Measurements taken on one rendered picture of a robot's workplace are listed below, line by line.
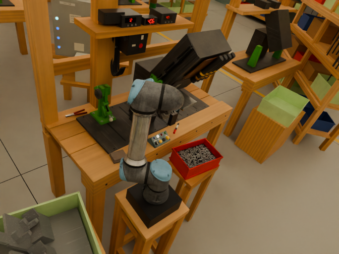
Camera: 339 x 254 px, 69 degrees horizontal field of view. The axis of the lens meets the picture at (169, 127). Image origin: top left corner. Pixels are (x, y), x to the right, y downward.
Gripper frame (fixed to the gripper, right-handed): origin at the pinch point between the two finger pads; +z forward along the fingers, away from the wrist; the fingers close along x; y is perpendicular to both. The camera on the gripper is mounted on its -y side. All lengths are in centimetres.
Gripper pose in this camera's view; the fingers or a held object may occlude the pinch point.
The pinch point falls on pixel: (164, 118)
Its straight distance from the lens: 174.9
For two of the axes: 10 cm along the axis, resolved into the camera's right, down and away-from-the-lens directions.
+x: 1.9, -7.9, 5.8
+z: 3.2, 6.1, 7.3
